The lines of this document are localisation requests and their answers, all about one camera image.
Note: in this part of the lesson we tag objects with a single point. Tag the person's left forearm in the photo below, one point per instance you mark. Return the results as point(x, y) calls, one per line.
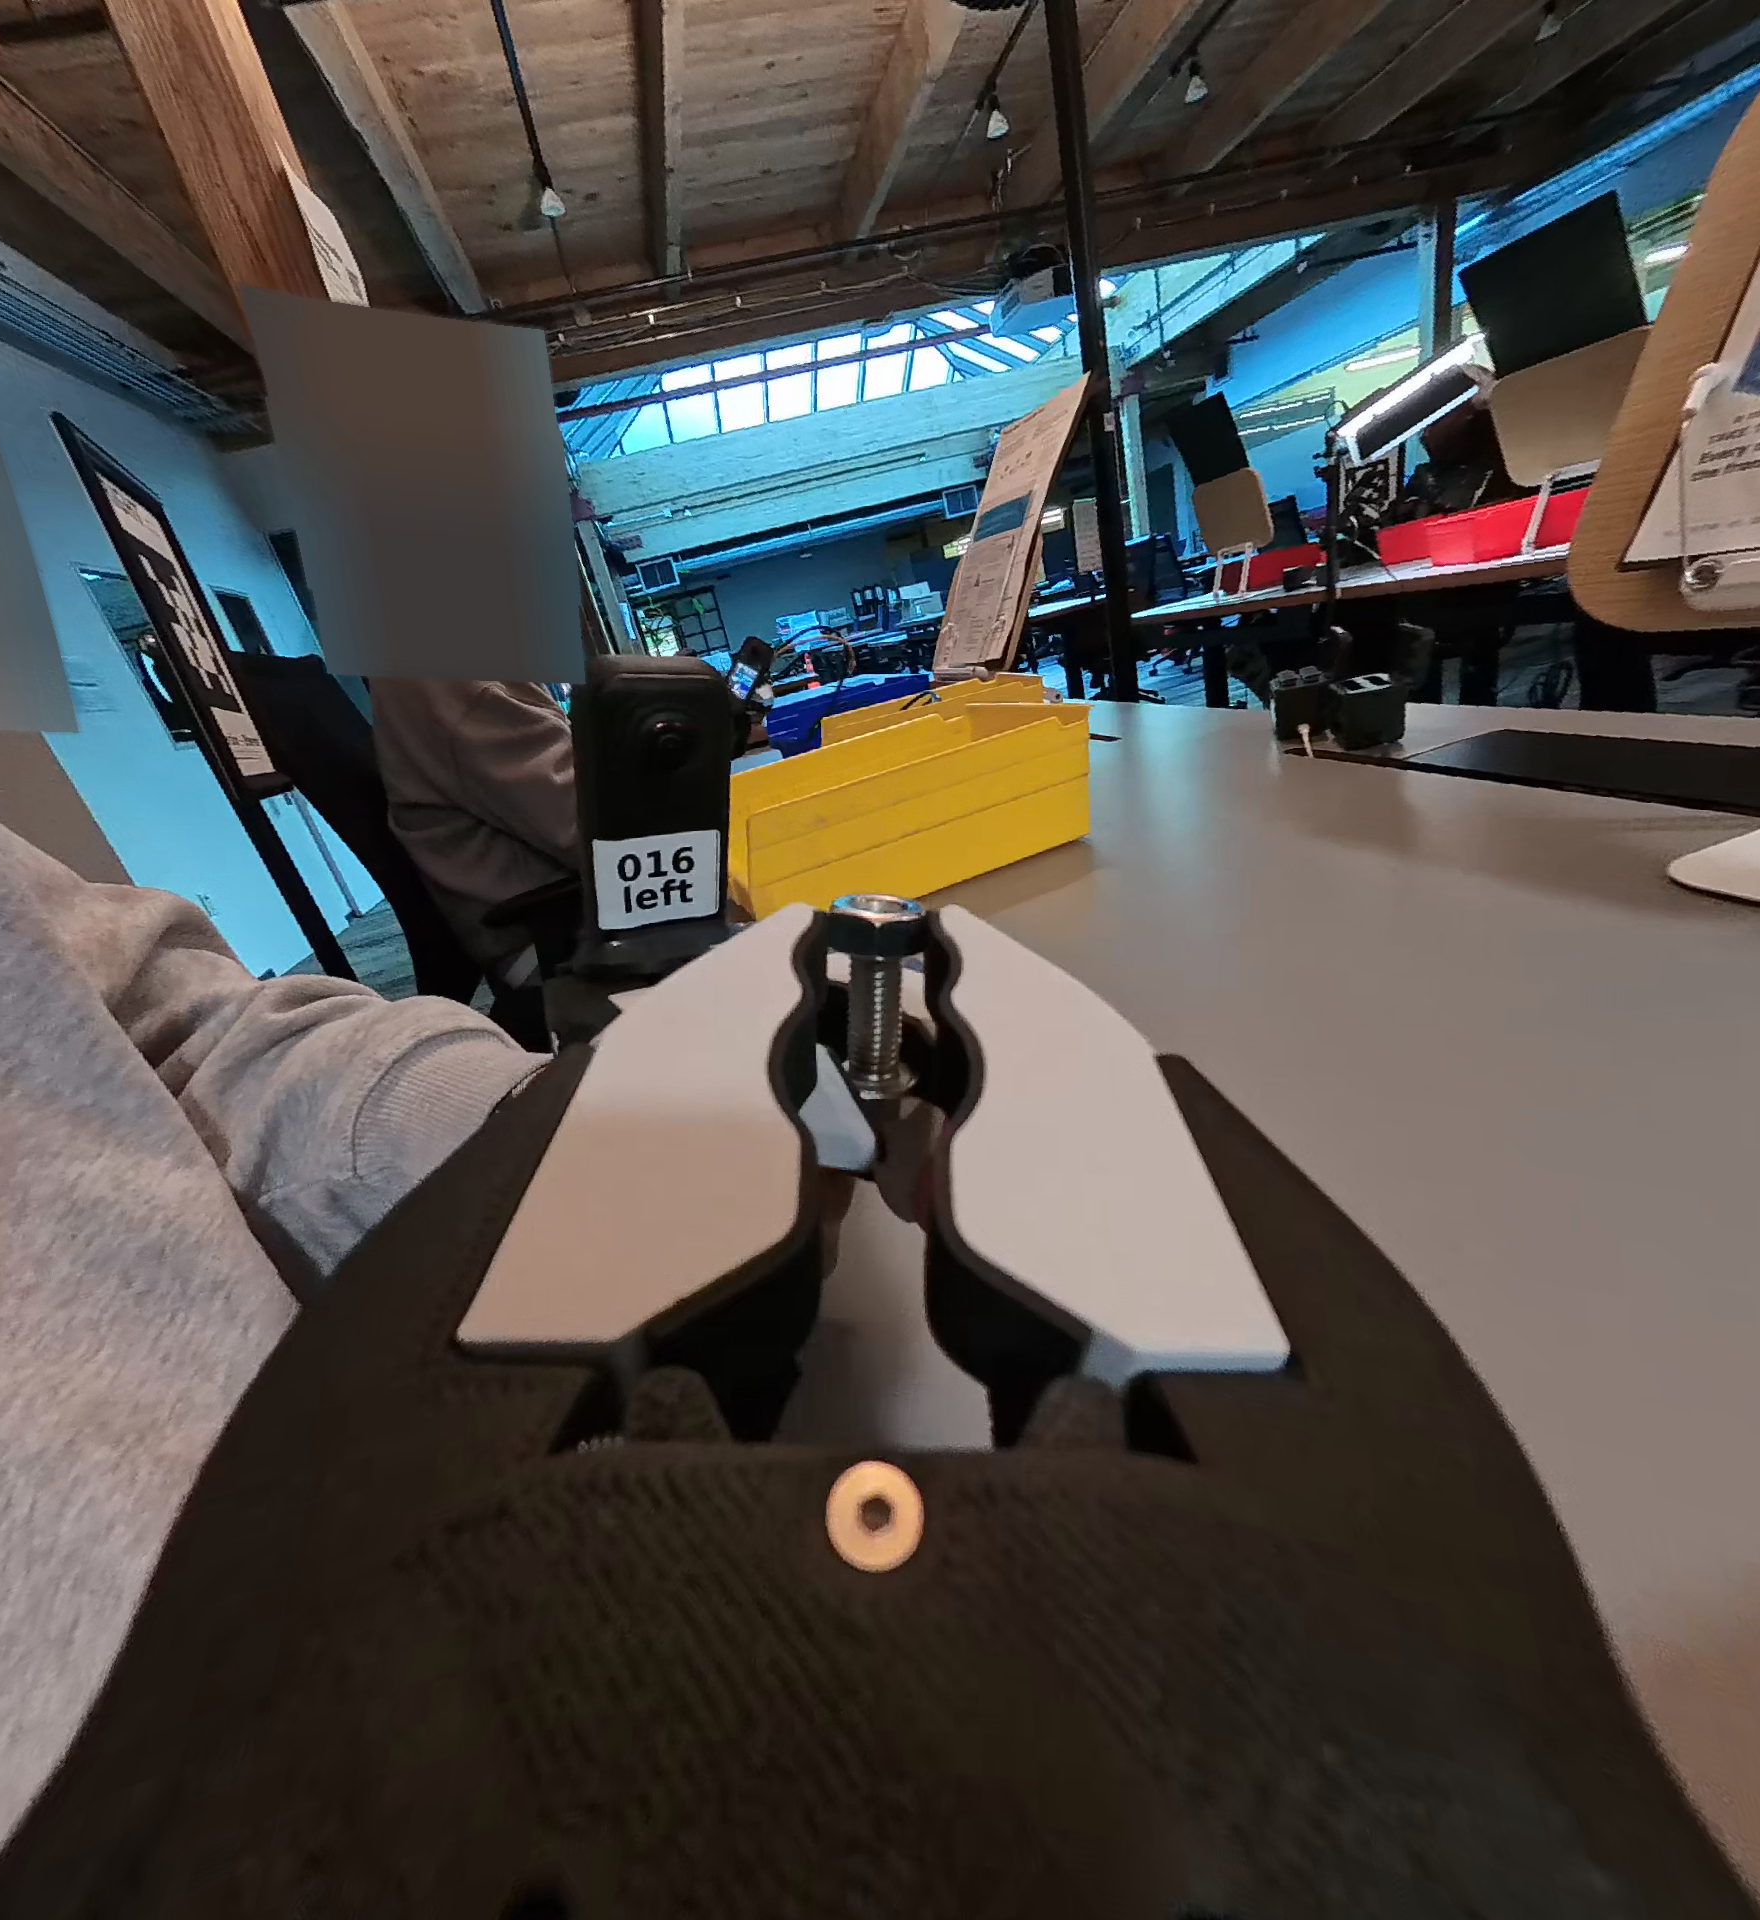
point(370, 1112)

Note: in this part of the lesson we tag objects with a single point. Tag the silver hex bolt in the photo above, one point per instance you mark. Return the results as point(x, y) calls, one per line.
point(883, 909)

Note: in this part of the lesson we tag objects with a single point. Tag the long wooden desk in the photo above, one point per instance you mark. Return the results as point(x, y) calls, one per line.
point(1223, 608)

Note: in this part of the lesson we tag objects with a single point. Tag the wooden post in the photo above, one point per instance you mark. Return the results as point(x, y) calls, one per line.
point(206, 131)

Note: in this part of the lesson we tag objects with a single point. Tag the black tripod stand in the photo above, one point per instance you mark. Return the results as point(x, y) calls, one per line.
point(1331, 603)

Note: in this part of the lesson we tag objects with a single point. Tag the cardboard document stand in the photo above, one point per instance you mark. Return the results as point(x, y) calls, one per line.
point(1009, 559)

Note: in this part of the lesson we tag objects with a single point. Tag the white light bar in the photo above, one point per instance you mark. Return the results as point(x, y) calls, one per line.
point(1401, 396)

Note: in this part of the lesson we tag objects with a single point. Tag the white ceiling projector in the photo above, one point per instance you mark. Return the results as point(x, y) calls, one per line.
point(1030, 310)

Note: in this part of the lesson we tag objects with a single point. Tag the person's grey sweater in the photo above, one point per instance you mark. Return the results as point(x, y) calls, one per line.
point(40, 1344)

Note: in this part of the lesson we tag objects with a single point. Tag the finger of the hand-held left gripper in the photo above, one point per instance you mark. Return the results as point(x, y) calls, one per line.
point(835, 1114)

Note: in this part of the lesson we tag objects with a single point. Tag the black office chair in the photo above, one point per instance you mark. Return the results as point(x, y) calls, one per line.
point(310, 745)

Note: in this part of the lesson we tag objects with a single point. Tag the red plastic bin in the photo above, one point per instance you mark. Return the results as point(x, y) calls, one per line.
point(1492, 525)
point(1401, 544)

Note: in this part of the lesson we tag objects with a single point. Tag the blue plastic bin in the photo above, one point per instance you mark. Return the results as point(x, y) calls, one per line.
point(794, 730)

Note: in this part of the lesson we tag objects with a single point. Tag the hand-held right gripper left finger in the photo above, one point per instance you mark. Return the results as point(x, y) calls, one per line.
point(657, 1173)

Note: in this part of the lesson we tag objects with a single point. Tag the grey desk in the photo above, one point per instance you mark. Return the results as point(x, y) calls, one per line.
point(1420, 1079)

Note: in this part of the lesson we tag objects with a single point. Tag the black pole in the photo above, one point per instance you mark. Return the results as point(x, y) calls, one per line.
point(1094, 373)

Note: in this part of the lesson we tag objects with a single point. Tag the white paper notice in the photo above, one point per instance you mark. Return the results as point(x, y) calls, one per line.
point(329, 241)

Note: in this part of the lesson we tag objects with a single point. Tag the person's left hand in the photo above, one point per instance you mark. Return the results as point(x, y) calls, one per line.
point(903, 1190)

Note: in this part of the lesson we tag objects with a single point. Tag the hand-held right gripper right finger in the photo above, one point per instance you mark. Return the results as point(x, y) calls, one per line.
point(1106, 1184)

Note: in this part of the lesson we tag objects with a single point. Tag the yellow plastic bin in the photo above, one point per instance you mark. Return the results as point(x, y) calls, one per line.
point(913, 827)
point(883, 715)

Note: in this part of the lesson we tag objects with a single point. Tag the silver hex nut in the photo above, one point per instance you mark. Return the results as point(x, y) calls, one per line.
point(883, 1067)

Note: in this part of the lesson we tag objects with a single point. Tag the black framed marker sign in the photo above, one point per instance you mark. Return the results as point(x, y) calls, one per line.
point(158, 603)

